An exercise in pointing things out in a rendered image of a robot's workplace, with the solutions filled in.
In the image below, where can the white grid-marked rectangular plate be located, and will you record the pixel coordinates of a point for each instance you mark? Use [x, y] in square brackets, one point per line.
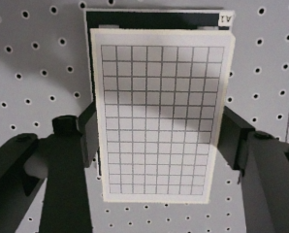
[160, 97]

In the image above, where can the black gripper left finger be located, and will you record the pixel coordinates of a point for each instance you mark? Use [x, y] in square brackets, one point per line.
[25, 161]

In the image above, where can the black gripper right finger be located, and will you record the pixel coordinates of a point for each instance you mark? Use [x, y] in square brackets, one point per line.
[263, 162]

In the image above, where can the grey perforated base plate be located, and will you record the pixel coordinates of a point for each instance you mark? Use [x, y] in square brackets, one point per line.
[44, 74]

